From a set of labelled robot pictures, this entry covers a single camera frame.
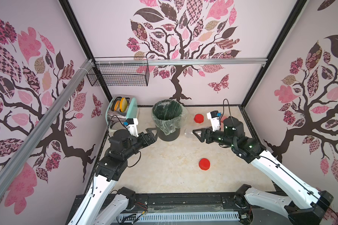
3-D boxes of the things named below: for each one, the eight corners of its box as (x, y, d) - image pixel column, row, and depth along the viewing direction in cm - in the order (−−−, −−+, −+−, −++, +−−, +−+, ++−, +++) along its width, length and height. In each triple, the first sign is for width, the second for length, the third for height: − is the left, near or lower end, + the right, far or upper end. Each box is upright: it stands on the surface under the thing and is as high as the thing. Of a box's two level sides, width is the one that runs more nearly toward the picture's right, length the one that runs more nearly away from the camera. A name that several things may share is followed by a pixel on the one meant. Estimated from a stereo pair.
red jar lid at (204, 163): (199, 169, 87) (200, 168, 85) (198, 159, 92) (198, 158, 90) (210, 169, 87) (211, 168, 85) (208, 159, 92) (209, 158, 89)
